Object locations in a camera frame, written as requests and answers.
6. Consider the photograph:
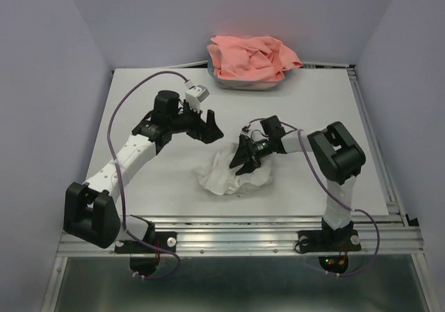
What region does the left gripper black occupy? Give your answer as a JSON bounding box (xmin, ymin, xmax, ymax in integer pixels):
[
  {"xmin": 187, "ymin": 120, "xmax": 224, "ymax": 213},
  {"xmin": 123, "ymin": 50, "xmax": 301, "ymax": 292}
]
[{"xmin": 168, "ymin": 99, "xmax": 223, "ymax": 145}]

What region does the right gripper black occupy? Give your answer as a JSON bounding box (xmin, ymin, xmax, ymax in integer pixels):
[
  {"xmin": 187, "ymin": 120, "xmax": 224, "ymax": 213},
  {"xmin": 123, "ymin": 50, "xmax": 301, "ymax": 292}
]
[{"xmin": 229, "ymin": 135, "xmax": 272, "ymax": 176}]

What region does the white pleated skirt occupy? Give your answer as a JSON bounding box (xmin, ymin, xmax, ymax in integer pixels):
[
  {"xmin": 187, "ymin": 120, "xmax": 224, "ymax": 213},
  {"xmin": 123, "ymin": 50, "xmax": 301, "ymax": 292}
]
[{"xmin": 193, "ymin": 143, "xmax": 274, "ymax": 196}]

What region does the pink skirt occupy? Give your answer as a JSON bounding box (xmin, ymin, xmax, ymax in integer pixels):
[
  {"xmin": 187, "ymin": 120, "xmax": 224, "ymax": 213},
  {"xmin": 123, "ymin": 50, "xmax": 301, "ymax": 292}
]
[{"xmin": 207, "ymin": 35, "xmax": 302, "ymax": 81}]

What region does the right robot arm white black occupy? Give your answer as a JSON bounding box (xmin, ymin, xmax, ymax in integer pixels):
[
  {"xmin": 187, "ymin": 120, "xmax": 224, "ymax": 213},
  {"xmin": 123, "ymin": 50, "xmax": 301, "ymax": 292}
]
[{"xmin": 229, "ymin": 115, "xmax": 366, "ymax": 249}]

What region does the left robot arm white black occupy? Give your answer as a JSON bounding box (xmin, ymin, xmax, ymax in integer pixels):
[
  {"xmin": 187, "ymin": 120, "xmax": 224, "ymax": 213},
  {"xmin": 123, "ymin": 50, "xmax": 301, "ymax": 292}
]
[{"xmin": 63, "ymin": 85, "xmax": 224, "ymax": 248}]

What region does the grey fabric basket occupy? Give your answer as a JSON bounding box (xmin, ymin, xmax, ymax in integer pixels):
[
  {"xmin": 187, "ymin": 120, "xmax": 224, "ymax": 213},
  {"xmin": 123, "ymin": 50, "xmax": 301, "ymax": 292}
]
[{"xmin": 207, "ymin": 58, "xmax": 292, "ymax": 91}]

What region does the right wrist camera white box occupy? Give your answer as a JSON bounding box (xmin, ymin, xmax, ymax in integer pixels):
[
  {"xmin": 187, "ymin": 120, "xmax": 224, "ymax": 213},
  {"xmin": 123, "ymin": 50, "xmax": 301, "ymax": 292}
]
[{"xmin": 240, "ymin": 124, "xmax": 252, "ymax": 138}]

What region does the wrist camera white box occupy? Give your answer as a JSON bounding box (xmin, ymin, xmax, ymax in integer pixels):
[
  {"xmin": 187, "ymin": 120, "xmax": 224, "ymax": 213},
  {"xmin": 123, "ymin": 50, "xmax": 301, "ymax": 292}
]
[
  {"xmin": 240, "ymin": 124, "xmax": 252, "ymax": 138},
  {"xmin": 185, "ymin": 85, "xmax": 209, "ymax": 112}
]

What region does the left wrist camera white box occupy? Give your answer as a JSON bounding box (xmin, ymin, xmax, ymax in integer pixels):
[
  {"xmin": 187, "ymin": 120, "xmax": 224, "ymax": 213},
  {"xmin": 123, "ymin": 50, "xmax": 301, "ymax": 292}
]
[{"xmin": 185, "ymin": 85, "xmax": 209, "ymax": 112}]

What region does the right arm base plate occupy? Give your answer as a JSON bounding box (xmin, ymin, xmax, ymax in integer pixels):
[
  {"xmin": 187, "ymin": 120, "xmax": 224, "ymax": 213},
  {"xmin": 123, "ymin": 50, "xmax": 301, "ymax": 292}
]
[{"xmin": 293, "ymin": 229, "xmax": 362, "ymax": 277}]

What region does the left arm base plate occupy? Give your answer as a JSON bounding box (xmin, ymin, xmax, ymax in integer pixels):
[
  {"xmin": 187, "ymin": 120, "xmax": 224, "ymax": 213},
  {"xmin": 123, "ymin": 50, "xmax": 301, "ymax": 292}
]
[{"xmin": 114, "ymin": 231, "xmax": 181, "ymax": 281}]

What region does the aluminium frame rail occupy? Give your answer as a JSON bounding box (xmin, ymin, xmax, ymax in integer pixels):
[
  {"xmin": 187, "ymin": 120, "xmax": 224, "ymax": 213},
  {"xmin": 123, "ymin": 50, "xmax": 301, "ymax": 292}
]
[{"xmin": 43, "ymin": 64, "xmax": 440, "ymax": 311}]

